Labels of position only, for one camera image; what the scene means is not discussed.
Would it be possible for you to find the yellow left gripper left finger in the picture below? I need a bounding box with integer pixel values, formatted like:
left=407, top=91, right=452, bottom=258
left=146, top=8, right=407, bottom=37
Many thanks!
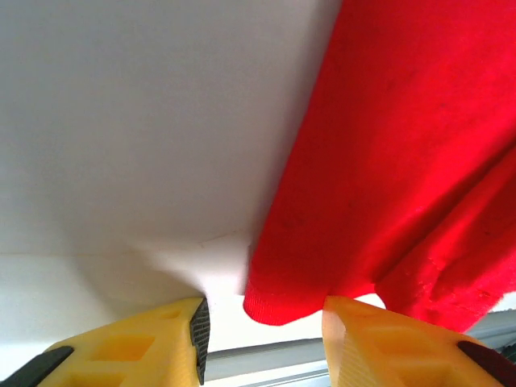
left=0, top=296, right=212, bottom=387

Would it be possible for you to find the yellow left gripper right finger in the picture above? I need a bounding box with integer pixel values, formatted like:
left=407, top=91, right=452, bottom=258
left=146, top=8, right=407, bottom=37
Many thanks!
left=322, top=294, right=516, bottom=387

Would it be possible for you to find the red t-shirt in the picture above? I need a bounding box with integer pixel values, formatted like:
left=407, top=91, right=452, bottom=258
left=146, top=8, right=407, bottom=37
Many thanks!
left=241, top=0, right=516, bottom=334

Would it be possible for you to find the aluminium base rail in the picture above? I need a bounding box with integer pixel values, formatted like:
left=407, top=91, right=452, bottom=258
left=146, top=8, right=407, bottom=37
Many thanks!
left=206, top=308, right=516, bottom=384

